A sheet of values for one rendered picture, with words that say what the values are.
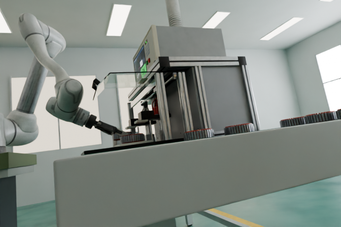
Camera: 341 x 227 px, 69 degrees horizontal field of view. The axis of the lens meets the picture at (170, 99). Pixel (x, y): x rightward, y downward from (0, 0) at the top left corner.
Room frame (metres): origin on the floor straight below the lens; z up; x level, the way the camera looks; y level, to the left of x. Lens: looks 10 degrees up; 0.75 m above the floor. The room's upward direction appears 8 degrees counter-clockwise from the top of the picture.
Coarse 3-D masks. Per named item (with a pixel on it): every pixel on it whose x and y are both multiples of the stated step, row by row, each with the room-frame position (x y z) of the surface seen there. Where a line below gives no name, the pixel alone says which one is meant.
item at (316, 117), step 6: (312, 114) 0.93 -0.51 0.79; (318, 114) 0.91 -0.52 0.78; (324, 114) 0.91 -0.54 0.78; (330, 114) 0.90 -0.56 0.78; (336, 114) 0.86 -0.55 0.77; (282, 120) 1.07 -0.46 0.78; (288, 120) 1.04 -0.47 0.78; (294, 120) 1.03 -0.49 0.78; (300, 120) 1.02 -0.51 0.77; (306, 120) 0.96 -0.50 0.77; (312, 120) 0.93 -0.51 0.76; (318, 120) 0.92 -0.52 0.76; (324, 120) 0.91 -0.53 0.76; (330, 120) 0.91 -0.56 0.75; (282, 126) 1.07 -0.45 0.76; (288, 126) 1.04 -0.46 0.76
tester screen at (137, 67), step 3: (141, 51) 1.32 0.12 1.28; (138, 54) 1.38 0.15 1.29; (141, 54) 1.32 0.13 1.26; (144, 54) 1.27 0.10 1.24; (138, 57) 1.39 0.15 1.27; (141, 57) 1.33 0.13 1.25; (135, 60) 1.45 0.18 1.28; (138, 60) 1.40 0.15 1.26; (135, 63) 1.46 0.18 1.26; (138, 63) 1.40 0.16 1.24; (144, 63) 1.29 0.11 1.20; (135, 66) 1.47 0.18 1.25; (138, 66) 1.41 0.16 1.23; (141, 66) 1.35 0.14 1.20; (135, 69) 1.47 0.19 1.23; (138, 69) 1.42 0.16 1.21
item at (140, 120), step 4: (140, 112) 1.16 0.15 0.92; (144, 112) 1.15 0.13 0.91; (148, 112) 1.16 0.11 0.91; (152, 112) 1.17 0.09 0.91; (140, 116) 1.16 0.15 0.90; (144, 116) 1.15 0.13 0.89; (148, 116) 1.15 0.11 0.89; (152, 116) 1.16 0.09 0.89; (156, 116) 1.17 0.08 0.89; (140, 120) 1.14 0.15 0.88; (144, 120) 1.15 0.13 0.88; (148, 120) 1.21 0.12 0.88; (160, 124) 1.21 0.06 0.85; (160, 128) 1.21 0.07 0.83
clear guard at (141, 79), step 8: (112, 72) 0.96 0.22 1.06; (120, 72) 0.97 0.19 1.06; (128, 72) 0.98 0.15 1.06; (136, 72) 1.00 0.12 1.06; (144, 72) 1.01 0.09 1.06; (152, 72) 1.03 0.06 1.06; (168, 72) 1.06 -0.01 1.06; (104, 80) 0.95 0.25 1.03; (112, 80) 1.05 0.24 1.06; (120, 80) 1.07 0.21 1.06; (128, 80) 1.09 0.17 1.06; (136, 80) 1.11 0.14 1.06; (144, 80) 1.13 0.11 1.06; (152, 80) 1.15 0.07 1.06; (96, 88) 0.95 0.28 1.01; (104, 88) 1.16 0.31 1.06; (112, 88) 1.19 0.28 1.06; (96, 96) 1.15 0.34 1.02
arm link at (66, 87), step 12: (36, 36) 1.27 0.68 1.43; (36, 48) 1.27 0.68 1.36; (48, 60) 1.21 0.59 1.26; (60, 72) 1.14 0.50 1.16; (60, 84) 1.10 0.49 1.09; (72, 84) 1.07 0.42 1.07; (60, 96) 1.09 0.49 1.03; (72, 96) 1.08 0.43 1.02; (60, 108) 1.17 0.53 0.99; (72, 108) 1.16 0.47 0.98
